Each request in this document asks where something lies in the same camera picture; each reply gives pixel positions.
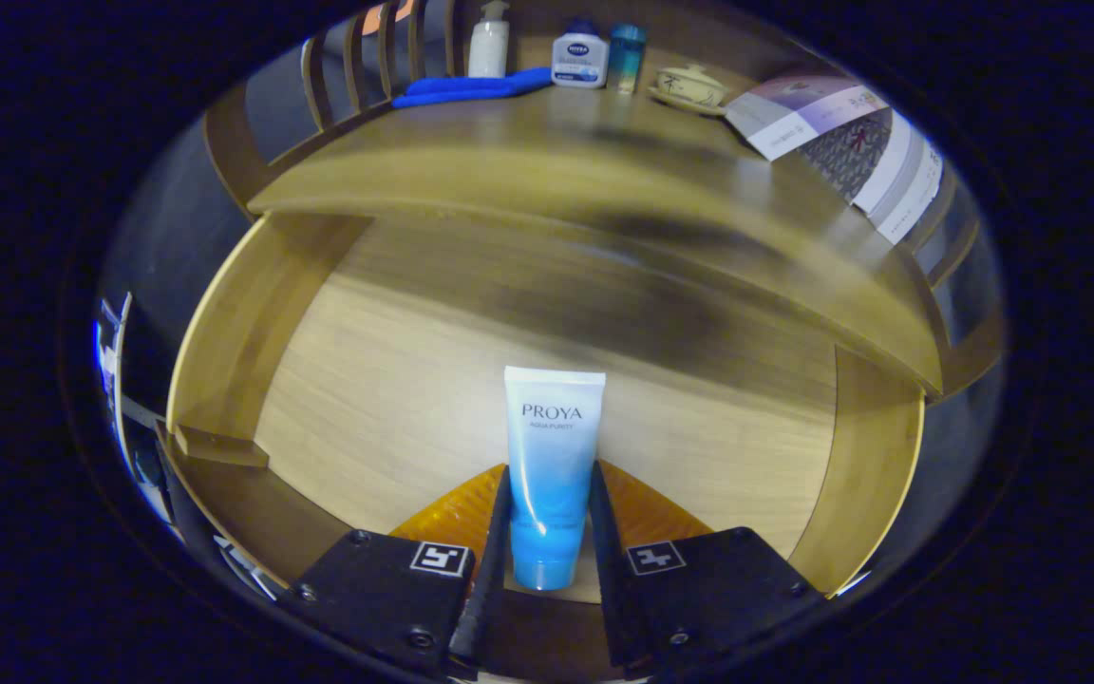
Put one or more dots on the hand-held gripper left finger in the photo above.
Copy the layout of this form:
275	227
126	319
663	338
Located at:
488	579

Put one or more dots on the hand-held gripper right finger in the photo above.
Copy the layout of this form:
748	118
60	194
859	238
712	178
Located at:
604	570

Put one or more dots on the white blue cream tube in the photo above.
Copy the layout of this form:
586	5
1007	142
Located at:
552	456

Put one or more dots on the brown wooden drawer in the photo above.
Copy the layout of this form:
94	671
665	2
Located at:
395	380

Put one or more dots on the brown wooden countertop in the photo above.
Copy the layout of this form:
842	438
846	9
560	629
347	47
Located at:
556	161

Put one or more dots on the brown wooden cabinet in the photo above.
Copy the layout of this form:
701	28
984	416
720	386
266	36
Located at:
229	157

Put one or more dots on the white book patterned cover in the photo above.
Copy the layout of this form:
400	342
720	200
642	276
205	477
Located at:
851	152

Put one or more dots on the beige lidded tea cup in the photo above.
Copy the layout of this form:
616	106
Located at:
691	87

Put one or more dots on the blue folded cloth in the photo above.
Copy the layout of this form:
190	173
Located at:
471	87

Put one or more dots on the purple white box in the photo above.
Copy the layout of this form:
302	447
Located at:
799	109

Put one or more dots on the white lotion bottle blue label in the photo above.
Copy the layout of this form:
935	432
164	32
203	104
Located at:
579	62

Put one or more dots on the teal bottle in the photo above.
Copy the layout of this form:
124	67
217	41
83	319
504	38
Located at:
626	57

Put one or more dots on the white pump bottle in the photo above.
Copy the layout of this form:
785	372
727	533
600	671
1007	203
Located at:
488	43

